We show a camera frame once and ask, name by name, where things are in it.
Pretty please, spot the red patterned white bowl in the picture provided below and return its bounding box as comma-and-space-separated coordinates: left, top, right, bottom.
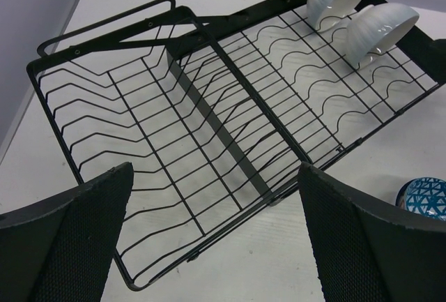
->
395, 177, 445, 221

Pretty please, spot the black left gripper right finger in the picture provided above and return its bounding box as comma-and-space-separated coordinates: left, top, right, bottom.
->
298, 163, 445, 301

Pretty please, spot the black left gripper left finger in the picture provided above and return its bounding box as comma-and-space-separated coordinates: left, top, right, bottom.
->
1, 162, 134, 301

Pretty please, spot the black wire dish rack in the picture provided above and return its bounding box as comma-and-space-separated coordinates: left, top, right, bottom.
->
26, 0, 445, 292

